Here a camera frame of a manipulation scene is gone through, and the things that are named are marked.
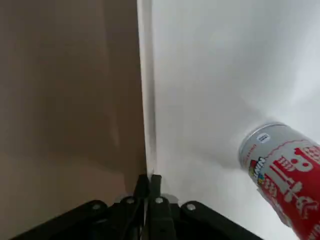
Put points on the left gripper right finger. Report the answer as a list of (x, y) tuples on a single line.
[(180, 222)]

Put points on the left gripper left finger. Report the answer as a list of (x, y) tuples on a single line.
[(112, 220)]

